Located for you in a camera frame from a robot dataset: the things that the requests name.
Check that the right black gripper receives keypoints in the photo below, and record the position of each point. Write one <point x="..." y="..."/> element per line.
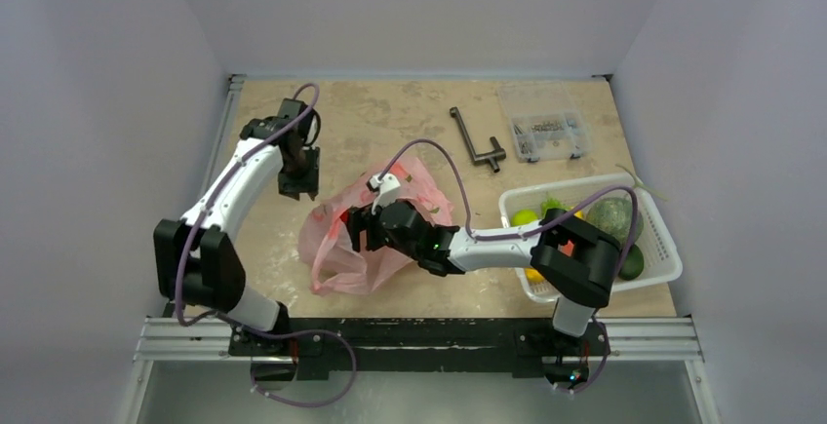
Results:
<point x="369" y="230"/>

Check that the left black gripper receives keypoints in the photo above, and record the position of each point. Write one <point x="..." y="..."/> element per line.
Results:
<point x="307" y="184"/>

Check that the pink plastic bag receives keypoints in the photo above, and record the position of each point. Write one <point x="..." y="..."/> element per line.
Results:
<point x="339" y="263"/>

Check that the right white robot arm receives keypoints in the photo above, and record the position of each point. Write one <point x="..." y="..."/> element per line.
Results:
<point x="576" y="258"/>

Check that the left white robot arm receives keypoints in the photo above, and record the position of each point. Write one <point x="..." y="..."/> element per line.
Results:
<point x="196" y="261"/>

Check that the green fake lime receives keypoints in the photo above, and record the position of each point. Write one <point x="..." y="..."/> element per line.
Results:
<point x="523" y="217"/>

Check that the yellow fake lemon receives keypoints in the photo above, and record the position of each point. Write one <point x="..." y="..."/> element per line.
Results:
<point x="533" y="276"/>

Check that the green fake grapes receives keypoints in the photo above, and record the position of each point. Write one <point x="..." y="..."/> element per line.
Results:
<point x="552" y="204"/>

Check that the green fake melon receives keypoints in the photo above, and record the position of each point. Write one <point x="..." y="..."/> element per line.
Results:
<point x="613" y="216"/>

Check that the dark green fake avocado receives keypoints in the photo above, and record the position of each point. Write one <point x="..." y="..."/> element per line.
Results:
<point x="633" y="266"/>

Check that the clear plastic screw box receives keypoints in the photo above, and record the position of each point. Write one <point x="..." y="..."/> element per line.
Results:
<point x="544" y="122"/>

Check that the white plastic basket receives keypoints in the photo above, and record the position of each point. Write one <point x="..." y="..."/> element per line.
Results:
<point x="662" y="262"/>

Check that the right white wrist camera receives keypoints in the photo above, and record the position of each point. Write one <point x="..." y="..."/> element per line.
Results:
<point x="387" y="188"/>

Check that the black metal base rail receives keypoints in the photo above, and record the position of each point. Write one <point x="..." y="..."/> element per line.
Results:
<point x="520" y="347"/>

